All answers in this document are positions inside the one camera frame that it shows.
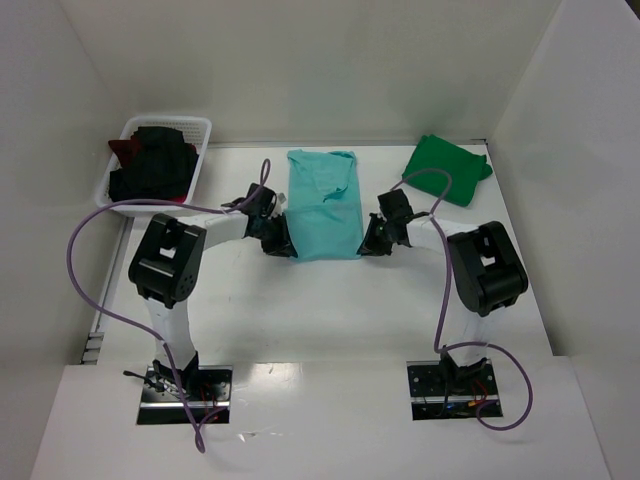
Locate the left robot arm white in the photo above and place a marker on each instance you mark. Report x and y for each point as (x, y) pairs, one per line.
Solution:
(166, 265)

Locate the teal t shirt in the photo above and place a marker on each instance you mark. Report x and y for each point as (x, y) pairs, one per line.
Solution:
(324, 210)

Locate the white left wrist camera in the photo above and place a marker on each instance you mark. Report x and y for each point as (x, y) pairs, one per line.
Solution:
(279, 204)

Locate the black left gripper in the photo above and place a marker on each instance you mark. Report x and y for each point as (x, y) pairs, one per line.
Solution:
(279, 236)

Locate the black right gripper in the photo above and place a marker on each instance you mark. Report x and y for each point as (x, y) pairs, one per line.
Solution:
(376, 236)

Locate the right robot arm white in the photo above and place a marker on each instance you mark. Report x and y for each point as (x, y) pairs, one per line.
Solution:
(481, 266)

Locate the dark green folded t shirt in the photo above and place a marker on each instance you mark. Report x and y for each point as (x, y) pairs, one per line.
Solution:
(435, 162)

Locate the black garment in basket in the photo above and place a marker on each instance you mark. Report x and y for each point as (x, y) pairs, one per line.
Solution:
(162, 170)

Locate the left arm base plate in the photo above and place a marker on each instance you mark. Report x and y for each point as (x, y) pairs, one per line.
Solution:
(209, 401)

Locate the red garment in basket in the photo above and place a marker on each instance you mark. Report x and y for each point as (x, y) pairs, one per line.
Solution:
(125, 150)

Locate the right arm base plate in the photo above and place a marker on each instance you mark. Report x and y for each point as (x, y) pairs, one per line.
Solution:
(435, 398)

